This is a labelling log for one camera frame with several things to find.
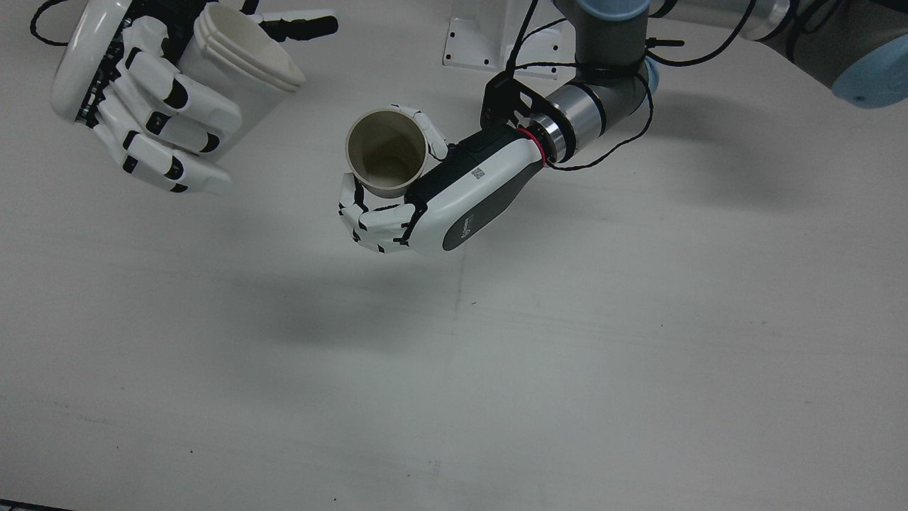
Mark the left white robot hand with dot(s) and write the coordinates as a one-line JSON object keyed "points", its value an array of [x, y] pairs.
{"points": [[468, 199]]}

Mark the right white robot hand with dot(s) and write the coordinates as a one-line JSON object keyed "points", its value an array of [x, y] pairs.
{"points": [[92, 50]]}

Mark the beige paper cup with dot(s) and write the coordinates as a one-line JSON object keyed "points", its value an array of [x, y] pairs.
{"points": [[386, 152]]}

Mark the white ribbed-rim paper cup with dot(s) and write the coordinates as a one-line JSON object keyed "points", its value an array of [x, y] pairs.
{"points": [[255, 78]]}

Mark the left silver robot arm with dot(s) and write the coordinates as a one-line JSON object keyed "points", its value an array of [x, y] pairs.
{"points": [[610, 42]]}

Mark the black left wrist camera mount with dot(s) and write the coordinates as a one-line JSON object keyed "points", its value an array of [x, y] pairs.
{"points": [[500, 96]]}

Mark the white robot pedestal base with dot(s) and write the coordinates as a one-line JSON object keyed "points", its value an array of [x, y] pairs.
{"points": [[472, 46]]}

